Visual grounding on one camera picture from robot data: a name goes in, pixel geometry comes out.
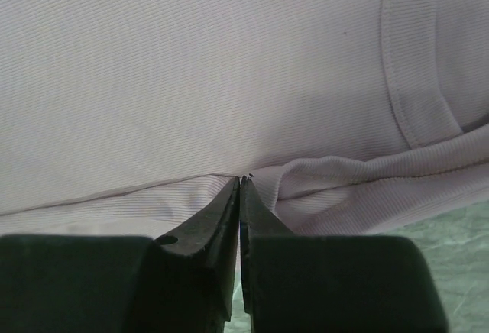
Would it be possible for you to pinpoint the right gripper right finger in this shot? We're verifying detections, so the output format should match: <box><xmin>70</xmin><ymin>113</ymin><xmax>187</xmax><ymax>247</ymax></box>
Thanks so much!
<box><xmin>239</xmin><ymin>174</ymin><xmax>293</xmax><ymax>323</ymax></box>

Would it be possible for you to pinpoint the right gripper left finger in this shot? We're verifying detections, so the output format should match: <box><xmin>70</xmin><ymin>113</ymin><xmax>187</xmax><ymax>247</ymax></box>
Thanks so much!
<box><xmin>156</xmin><ymin>177</ymin><xmax>240</xmax><ymax>332</ymax></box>

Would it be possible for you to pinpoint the pink tank top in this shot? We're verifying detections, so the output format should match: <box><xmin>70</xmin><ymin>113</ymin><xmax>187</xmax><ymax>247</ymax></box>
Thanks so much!
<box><xmin>1</xmin><ymin>0</ymin><xmax>488</xmax><ymax>236</ymax></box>

